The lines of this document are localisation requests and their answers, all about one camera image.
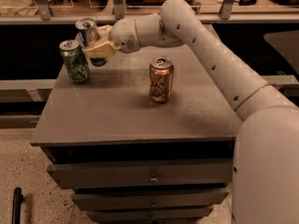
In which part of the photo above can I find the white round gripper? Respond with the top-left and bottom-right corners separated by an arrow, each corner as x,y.
82,18 -> 140,59

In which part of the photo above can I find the blue silver redbull can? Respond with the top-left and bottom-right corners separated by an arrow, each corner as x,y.
75,17 -> 108,67

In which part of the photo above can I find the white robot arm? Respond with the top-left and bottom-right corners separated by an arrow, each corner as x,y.
83,0 -> 299,224

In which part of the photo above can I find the green lacroix can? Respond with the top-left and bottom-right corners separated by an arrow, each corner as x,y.
59,40 -> 90,83

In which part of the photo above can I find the orange lacroix can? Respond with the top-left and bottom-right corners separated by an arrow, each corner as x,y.
149,56 -> 174,104

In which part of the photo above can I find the grey metal railing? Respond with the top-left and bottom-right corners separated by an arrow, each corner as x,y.
0,0 -> 299,24

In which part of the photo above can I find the grey drawer cabinet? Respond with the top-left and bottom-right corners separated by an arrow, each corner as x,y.
30,24 -> 244,224

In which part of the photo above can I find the top grey drawer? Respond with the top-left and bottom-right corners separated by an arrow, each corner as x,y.
47,159 -> 233,189

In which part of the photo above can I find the grey drawer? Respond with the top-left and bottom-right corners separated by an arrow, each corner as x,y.
87,205 -> 213,223
72,188 -> 229,211
47,159 -> 233,189

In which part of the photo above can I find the middle grey drawer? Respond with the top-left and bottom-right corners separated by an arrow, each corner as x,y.
72,188 -> 229,211

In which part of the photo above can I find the bottom grey drawer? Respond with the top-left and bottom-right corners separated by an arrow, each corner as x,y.
87,205 -> 213,223

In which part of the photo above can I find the black pole on floor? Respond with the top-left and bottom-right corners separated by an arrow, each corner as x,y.
11,187 -> 23,224

